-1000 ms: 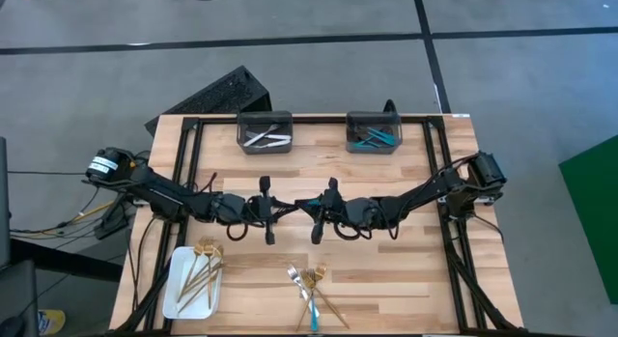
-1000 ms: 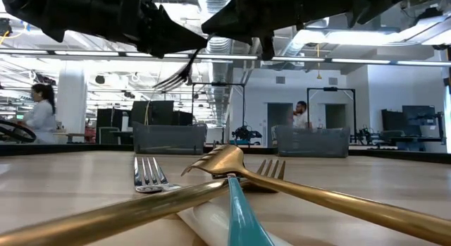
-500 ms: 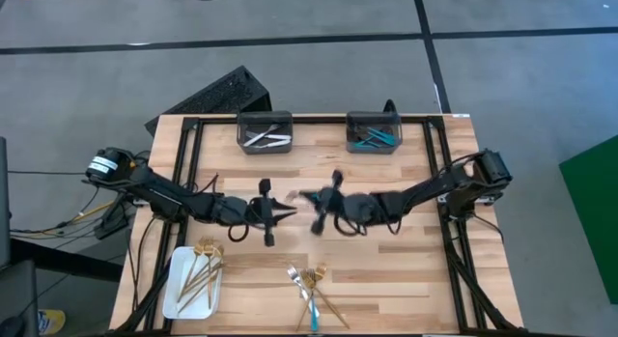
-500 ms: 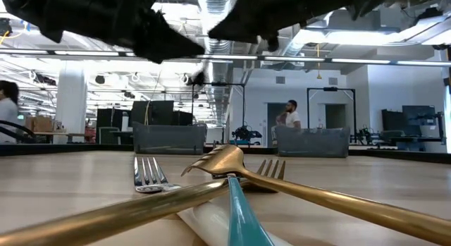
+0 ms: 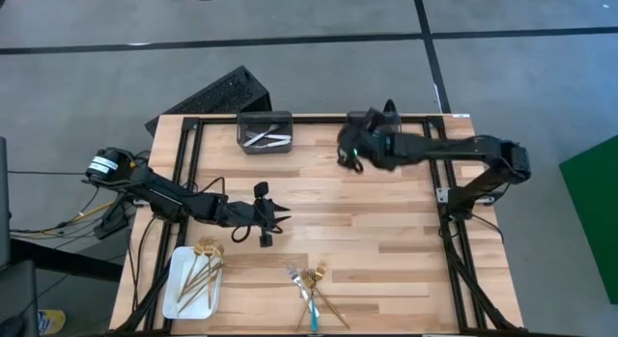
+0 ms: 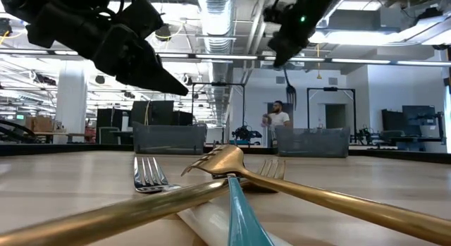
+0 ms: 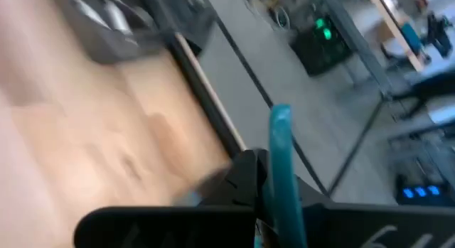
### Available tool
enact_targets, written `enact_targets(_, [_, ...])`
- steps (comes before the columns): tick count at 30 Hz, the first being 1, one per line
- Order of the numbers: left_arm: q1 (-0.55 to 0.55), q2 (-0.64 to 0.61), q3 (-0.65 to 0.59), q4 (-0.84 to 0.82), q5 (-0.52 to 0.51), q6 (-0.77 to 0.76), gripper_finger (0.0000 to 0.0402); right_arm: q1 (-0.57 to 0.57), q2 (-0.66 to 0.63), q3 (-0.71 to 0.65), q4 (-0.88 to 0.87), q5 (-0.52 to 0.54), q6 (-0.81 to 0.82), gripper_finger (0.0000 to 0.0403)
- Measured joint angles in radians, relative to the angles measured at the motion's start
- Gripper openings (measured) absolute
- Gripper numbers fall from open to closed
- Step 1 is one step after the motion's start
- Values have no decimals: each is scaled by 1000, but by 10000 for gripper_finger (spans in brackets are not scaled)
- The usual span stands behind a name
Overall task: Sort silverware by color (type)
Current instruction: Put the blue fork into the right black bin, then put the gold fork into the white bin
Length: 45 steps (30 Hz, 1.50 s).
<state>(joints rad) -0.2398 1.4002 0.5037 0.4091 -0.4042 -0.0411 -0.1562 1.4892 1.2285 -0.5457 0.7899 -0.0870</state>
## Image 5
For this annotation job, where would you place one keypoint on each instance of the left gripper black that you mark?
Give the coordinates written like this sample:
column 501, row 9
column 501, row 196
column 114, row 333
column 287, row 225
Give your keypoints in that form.
column 246, row 214

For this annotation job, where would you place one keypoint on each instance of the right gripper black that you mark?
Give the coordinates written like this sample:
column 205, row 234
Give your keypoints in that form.
column 367, row 144

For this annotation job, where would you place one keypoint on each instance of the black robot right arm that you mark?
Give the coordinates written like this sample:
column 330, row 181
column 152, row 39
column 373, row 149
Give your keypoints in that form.
column 458, row 146

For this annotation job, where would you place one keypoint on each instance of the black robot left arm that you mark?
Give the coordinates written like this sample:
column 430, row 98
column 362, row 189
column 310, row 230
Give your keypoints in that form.
column 164, row 199

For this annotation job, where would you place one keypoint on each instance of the dark grey plastic bin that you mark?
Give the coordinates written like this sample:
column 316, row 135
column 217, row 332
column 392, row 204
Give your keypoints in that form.
column 398, row 123
column 241, row 148

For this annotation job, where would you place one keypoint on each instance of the small black stand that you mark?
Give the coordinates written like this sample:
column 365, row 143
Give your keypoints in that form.
column 390, row 106

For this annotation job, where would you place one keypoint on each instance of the grey mounting plate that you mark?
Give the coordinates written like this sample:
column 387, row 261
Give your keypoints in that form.
column 443, row 196

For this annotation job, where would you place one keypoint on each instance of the black floor tape strip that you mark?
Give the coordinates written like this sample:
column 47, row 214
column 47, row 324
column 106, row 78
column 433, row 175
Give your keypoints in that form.
column 193, row 42
column 429, row 52

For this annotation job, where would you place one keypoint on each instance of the white rectangular tray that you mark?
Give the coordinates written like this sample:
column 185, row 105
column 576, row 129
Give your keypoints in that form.
column 193, row 310

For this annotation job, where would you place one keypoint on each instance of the green floor panel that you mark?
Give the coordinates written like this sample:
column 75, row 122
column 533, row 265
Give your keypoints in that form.
column 594, row 216

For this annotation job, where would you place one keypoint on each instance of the yellow blue bag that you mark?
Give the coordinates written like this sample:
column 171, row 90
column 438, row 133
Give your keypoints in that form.
column 50, row 322

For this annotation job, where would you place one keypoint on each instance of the black furniture edge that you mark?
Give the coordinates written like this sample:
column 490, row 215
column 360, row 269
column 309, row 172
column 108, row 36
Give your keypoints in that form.
column 4, row 206

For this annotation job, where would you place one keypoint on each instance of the black aluminium table frame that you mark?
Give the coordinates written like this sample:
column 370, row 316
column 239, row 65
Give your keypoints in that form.
column 314, row 120

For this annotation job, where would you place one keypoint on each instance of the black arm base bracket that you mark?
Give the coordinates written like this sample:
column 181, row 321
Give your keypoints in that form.
column 113, row 218

